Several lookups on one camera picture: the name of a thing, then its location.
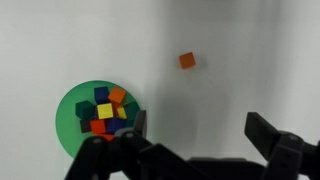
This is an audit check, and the red block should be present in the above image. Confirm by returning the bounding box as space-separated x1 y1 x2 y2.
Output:
89 119 107 136

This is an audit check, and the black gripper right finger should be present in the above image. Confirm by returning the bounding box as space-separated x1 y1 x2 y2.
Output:
244 111 320 180

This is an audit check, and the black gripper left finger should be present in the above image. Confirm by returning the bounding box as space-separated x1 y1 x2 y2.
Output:
64 109 201 180

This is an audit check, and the small yellow block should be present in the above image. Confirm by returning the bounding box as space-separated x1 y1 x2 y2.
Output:
116 106 128 120

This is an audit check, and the dark brown block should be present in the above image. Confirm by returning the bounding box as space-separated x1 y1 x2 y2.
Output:
79 119 93 134

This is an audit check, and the green plastic bowl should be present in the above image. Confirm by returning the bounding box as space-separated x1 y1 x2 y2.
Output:
54 79 143 160

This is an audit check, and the small orange block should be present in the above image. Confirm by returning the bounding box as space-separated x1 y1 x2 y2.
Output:
178 51 197 71
107 86 128 105

